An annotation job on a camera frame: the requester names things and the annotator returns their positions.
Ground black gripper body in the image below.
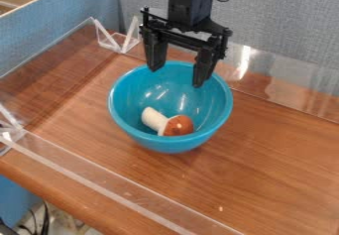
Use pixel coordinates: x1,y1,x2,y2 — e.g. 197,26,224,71
141,0,233,47

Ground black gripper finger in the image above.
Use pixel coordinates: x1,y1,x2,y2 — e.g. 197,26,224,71
193,46,226,87
142,27,169,71

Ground toy mushroom brown cap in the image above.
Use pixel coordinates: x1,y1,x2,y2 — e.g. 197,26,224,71
142,107,196,136

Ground blue plastic bowl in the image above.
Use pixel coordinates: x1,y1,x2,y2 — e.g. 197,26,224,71
107,60,234,154

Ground clear acrylic left barrier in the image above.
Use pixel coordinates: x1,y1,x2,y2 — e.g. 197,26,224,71
0,17,94,78

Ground clear acrylic barrier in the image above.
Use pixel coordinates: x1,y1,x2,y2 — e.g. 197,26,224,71
0,17,94,78
0,103,245,235
127,15,339,124

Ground clear acrylic back barrier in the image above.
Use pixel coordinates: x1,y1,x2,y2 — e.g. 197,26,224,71
127,15,339,124

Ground clear acrylic front barrier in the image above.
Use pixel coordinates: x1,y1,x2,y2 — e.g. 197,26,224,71
0,103,245,235

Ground clear acrylic corner bracket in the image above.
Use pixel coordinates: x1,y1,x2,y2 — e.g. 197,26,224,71
93,16,141,54

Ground black cables under table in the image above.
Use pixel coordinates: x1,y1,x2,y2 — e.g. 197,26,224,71
0,200,53,235

